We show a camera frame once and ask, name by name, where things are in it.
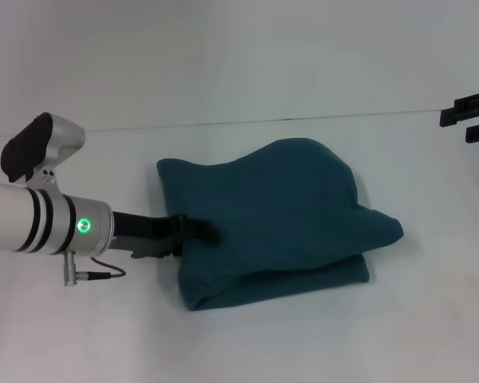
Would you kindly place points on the teal blue printed t-shirt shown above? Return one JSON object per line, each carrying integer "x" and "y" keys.
{"x": 271, "y": 223}

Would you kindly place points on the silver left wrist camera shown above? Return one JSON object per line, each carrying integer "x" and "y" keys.
{"x": 40, "y": 147}

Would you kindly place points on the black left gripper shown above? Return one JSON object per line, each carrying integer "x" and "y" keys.
{"x": 143, "y": 233}

